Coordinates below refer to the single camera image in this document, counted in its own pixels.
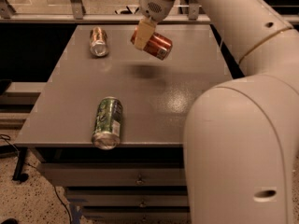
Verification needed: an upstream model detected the black floor cable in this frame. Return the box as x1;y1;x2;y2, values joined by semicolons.
0;133;74;224

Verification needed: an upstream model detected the black table leg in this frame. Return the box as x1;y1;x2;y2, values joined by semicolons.
12;147;29;183

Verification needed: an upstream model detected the orange brown soda can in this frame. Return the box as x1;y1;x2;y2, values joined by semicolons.
90;27;109;57

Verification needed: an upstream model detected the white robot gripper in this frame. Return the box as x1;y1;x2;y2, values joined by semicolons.
134;0;175;50

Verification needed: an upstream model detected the green soda can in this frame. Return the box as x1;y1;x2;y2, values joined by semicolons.
92;97;122;150

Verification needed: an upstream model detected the metal railing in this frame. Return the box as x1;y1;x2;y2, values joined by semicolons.
0;0;299;25

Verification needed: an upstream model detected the grey drawer cabinet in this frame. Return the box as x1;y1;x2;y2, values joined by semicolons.
16;24;227;222

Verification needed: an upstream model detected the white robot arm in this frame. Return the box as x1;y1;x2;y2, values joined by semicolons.
183;0;299;224

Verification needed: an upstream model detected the red coke can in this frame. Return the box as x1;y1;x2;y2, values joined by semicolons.
142;32;173;60

